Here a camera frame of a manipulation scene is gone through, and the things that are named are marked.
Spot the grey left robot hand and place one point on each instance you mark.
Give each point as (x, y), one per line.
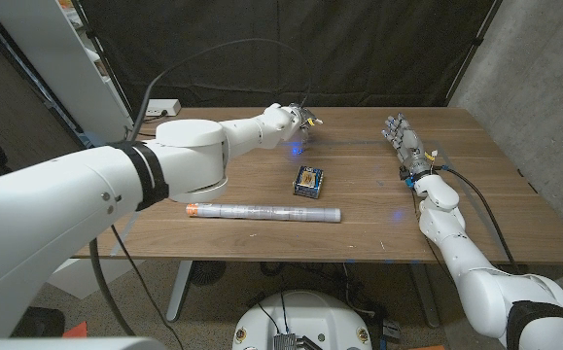
(306, 119)

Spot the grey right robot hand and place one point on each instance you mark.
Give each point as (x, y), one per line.
(412, 146)

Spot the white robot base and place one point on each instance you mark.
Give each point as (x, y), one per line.
(310, 316)

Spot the orange floor piece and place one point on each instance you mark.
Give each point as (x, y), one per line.
(77, 331)

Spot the white cabinet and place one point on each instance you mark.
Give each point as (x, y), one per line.
(43, 48)

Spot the white table leg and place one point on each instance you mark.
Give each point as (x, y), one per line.
(427, 296)
(179, 291)

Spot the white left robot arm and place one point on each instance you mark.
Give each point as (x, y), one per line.
(67, 194)

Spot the blue spam can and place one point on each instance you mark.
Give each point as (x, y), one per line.
(308, 182)

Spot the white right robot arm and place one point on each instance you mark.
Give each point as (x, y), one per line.
(470, 277)

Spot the white power strip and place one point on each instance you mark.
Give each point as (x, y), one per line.
(163, 107)

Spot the black backdrop cloth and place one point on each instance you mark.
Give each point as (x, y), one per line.
(359, 48)

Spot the clear tube orange cap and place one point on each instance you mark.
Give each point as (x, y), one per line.
(261, 212)

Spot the black round fan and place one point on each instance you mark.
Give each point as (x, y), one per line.
(207, 272)

